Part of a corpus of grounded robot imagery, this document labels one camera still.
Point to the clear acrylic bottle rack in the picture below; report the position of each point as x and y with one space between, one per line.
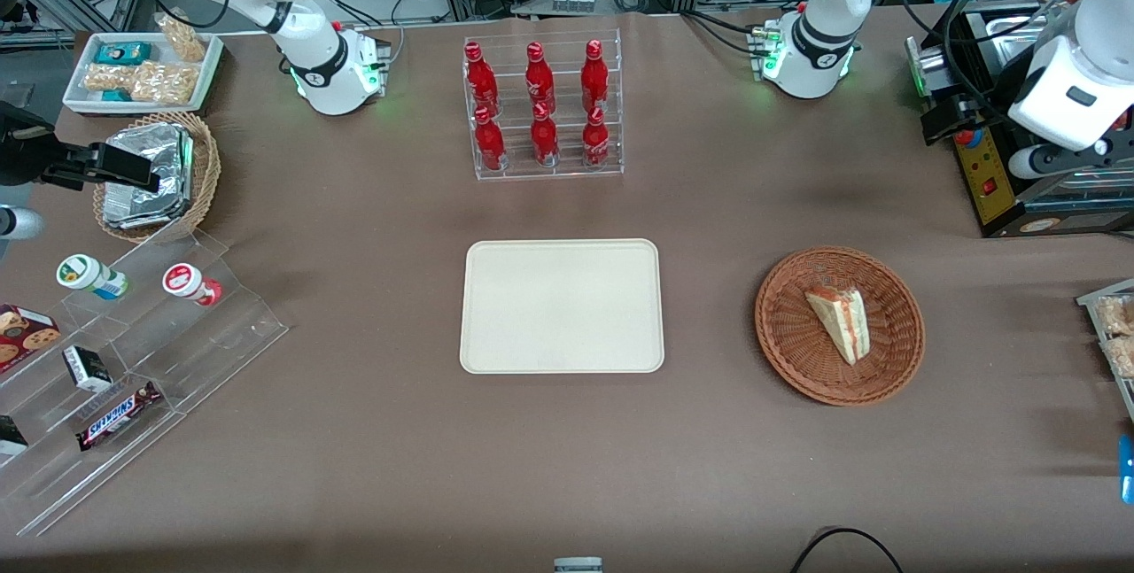
611 157

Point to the cream rectangular tray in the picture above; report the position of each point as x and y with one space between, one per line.
562 305

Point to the black yellow food warmer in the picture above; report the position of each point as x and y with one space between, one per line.
1001 201

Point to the light deep wicker basket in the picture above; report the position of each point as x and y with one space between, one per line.
205 170

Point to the clear acrylic step shelf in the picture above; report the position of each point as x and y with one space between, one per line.
204 352

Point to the grey tray with snacks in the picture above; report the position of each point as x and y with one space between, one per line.
1116 334

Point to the white plastic snack tray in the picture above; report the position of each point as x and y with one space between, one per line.
80 99

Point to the brown round wicker basket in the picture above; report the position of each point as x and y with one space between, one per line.
797 343

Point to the black snack box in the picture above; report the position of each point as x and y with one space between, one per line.
11 436

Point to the large clear bag of snacks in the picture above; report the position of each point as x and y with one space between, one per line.
164 84

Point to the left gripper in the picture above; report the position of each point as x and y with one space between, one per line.
964 110

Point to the snickers chocolate bar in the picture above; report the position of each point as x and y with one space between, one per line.
117 416

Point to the red cola bottle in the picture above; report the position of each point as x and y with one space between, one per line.
489 146
481 81
596 144
594 77
539 81
544 141

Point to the silver foil packages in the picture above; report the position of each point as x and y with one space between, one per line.
159 201

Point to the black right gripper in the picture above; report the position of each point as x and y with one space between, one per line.
19 157

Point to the red cookie box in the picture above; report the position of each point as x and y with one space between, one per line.
22 338

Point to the blue plastic object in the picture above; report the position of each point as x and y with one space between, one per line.
1127 469

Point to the green capped yogurt bottle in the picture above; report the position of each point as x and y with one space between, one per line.
89 276

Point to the triangular sandwich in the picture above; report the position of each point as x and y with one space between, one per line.
843 323

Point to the red capped yogurt bottle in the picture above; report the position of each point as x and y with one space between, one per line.
188 282

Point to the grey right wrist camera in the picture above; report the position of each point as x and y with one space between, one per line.
18 223

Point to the grey device at table edge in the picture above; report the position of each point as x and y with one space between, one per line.
578 566

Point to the teal snack box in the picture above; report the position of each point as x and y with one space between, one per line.
122 53

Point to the small black white box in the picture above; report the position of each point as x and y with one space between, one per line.
86 369

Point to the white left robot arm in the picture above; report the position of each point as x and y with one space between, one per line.
815 50

